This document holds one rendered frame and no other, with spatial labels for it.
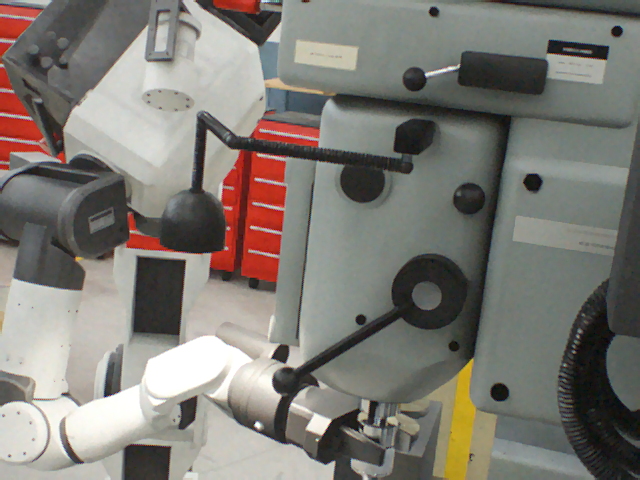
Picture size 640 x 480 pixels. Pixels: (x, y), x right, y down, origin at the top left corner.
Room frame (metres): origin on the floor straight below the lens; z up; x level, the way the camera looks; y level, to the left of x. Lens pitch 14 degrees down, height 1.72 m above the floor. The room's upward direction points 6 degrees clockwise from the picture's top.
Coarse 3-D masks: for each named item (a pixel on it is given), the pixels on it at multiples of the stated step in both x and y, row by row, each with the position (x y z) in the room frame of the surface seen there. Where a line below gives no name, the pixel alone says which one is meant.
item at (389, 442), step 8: (360, 432) 1.08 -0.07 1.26; (376, 440) 1.07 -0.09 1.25; (384, 440) 1.07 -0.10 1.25; (392, 440) 1.08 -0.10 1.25; (392, 448) 1.08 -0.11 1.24; (392, 456) 1.08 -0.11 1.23; (352, 464) 1.08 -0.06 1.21; (360, 464) 1.07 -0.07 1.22; (368, 464) 1.07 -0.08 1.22; (384, 464) 1.07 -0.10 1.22; (392, 464) 1.08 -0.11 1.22; (360, 472) 1.07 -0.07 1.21; (368, 472) 1.07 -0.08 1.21; (376, 472) 1.07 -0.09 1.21; (384, 472) 1.07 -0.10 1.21
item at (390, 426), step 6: (360, 414) 1.10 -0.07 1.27; (366, 414) 1.10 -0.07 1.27; (360, 420) 1.08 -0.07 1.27; (366, 420) 1.08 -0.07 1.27; (390, 420) 1.09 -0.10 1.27; (396, 420) 1.09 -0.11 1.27; (360, 426) 1.08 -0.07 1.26; (366, 426) 1.07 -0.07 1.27; (372, 426) 1.07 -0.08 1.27; (378, 426) 1.07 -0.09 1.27; (384, 426) 1.07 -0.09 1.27; (390, 426) 1.07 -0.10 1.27; (396, 426) 1.08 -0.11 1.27; (372, 432) 1.07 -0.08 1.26; (378, 432) 1.07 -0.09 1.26; (384, 432) 1.07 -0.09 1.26; (390, 432) 1.07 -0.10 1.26
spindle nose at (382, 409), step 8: (360, 400) 1.08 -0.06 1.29; (368, 400) 1.07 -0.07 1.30; (360, 408) 1.08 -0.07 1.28; (368, 408) 1.07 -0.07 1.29; (376, 408) 1.07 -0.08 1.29; (384, 408) 1.07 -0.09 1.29; (392, 408) 1.07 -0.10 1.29; (376, 416) 1.07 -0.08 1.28; (384, 416) 1.07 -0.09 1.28; (392, 416) 1.07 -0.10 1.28
